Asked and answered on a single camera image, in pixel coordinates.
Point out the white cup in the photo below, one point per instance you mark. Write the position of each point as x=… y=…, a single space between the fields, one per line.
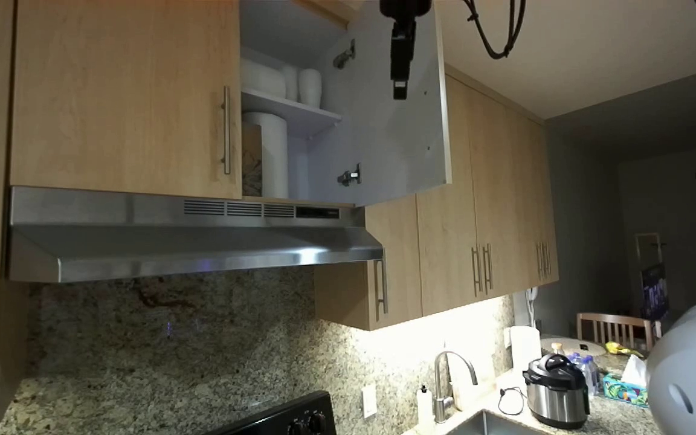
x=310 y=87
x=290 y=83

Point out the silver kitchen tap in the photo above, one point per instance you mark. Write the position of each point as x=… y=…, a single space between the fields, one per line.
x=443 y=386

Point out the cabinet door with white inside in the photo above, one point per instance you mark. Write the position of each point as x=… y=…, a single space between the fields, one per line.
x=378 y=145

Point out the round white plate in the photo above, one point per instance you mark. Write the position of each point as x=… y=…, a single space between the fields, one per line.
x=583 y=346

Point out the white soap bottle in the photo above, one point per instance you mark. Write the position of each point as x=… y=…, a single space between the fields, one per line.
x=425 y=408

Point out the steel sink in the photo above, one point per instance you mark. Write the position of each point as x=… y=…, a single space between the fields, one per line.
x=493 y=424

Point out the steel and black pressure cooker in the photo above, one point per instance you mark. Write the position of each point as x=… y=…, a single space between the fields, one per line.
x=556 y=396

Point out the tall wooden cabinet door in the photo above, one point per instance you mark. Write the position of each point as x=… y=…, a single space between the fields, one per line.
x=496 y=199
x=444 y=241
x=526 y=199
x=550 y=199

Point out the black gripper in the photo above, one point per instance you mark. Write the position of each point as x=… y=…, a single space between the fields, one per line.
x=405 y=7

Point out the stack of white bowls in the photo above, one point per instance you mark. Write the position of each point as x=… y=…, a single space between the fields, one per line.
x=260 y=77

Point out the stainless steel range hood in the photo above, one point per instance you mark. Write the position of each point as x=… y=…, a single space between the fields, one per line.
x=191 y=248

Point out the black stove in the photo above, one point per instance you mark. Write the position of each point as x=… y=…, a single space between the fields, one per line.
x=281 y=420

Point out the patterned tissue box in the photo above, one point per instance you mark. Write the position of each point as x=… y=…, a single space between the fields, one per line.
x=625 y=389

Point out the wooden wall cabinet over stove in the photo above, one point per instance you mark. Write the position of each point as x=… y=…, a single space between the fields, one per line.
x=124 y=96

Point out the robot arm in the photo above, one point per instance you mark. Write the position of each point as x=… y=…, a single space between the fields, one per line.
x=695 y=374

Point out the row of wooden wall cabinets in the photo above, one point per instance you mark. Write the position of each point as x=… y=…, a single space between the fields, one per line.
x=444 y=260

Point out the wooden chair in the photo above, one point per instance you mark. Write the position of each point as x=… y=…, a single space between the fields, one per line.
x=617 y=329

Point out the white wall socket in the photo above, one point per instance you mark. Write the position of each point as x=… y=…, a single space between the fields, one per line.
x=369 y=401

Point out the short wooden cabinet door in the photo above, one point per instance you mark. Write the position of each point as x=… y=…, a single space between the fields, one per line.
x=354 y=290

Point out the white paper towel roll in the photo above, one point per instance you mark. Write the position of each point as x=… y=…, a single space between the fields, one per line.
x=275 y=154
x=525 y=349

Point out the brown cardboard box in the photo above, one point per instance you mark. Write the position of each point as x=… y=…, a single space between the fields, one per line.
x=251 y=160

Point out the dark sign board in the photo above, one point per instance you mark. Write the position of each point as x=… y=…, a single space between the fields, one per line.
x=654 y=293

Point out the yellow bananas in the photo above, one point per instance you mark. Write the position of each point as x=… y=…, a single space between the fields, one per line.
x=621 y=348

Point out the group of clear water bottles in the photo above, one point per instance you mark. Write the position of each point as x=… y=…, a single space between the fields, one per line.
x=586 y=371

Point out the black stove knob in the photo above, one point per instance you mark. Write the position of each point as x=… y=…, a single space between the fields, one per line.
x=318 y=422

